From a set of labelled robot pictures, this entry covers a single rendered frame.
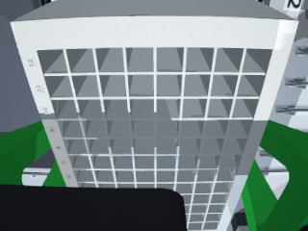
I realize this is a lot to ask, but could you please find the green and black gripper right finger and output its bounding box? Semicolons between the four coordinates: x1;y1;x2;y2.
242;120;308;231

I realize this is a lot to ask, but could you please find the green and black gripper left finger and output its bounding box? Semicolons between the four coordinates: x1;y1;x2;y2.
0;121;66;187

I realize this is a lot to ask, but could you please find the grey flat base plate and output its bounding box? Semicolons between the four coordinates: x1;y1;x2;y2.
22;175;235;231

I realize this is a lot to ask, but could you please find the white deep-well block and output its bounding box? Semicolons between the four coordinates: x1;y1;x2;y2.
11;0;298;231

